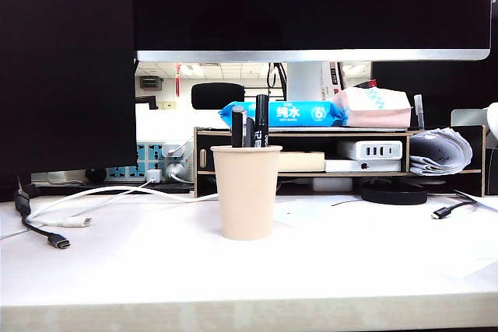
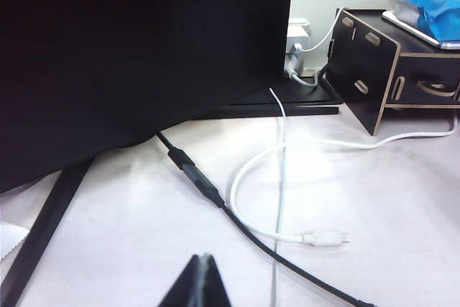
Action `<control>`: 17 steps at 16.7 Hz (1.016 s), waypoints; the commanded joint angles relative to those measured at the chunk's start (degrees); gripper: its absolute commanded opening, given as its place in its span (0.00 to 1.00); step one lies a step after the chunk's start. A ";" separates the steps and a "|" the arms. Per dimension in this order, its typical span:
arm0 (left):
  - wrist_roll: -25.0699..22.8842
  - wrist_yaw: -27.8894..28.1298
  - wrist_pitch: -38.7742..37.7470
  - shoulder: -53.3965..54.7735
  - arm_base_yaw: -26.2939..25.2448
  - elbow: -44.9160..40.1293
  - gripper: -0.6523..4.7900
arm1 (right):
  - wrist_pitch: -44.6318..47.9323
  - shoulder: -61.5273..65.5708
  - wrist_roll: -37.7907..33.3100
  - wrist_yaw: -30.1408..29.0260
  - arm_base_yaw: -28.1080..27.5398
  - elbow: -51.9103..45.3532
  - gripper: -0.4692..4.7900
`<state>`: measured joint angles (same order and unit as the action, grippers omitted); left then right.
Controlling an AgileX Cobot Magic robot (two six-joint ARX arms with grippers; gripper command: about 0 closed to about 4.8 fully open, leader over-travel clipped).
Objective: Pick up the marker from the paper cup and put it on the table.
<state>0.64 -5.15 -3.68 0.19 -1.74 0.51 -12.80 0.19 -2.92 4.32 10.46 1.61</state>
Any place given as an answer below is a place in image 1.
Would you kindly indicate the black marker with white print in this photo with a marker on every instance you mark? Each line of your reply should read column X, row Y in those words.
column 261, row 122

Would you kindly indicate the beige paper cup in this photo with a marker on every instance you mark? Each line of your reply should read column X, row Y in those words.
column 247, row 196

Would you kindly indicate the thin black pen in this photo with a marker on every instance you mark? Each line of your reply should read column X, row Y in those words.
column 250, row 133

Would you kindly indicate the black pen with grey cap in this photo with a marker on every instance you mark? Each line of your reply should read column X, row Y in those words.
column 237, row 130

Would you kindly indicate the blue wet wipes pack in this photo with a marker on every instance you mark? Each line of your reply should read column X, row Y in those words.
column 292, row 114

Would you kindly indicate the beige rectangular box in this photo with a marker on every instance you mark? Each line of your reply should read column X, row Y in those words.
column 301, row 161

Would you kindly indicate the black chair headrest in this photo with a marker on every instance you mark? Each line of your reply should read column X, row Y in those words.
column 218, row 95

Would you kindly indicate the grey-white angled power plug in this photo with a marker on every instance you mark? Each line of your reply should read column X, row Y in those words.
column 173, row 150

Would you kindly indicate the white round power plug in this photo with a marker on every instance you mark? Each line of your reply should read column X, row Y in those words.
column 175, row 170

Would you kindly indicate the white monitor stand column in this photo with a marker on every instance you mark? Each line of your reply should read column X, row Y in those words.
column 304, row 81

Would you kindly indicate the small white box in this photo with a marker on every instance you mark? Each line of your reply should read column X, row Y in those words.
column 330, row 185

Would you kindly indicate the red Chinese knot ornament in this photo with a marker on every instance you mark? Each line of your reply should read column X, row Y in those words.
column 178, row 79

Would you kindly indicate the white square charger plug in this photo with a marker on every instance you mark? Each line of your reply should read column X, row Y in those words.
column 154, row 175

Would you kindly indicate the flat white box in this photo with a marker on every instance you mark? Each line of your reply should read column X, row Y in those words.
column 350, row 165

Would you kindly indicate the power strip with blue sockets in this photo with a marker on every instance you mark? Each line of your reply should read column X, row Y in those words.
column 146, row 153

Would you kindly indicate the white multi-port USB charger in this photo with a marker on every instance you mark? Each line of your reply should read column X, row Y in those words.
column 373, row 150

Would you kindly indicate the pink tissue pack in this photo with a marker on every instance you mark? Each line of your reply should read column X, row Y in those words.
column 381, row 110

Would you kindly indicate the black flat stand base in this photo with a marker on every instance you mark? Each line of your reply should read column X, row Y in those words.
column 116, row 188

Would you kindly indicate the black round monitor base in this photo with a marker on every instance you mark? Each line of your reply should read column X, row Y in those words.
column 393, row 194

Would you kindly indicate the large silver-bezel monitor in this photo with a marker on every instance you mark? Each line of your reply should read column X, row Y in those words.
column 311, row 5

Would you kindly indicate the black round knob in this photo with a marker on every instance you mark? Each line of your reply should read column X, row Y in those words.
column 95, row 174

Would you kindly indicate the rolled white papers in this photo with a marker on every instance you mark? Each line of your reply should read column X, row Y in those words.
column 443, row 151

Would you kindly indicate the tall dark monitor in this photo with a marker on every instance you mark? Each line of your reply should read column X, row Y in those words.
column 66, row 75

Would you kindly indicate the black wooden desk shelf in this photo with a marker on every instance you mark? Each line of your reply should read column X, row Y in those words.
column 480, row 161

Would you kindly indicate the white paper sheet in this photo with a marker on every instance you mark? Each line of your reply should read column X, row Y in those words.
column 482, row 201

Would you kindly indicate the white rounded object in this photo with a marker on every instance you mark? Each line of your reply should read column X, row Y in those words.
column 493, row 120

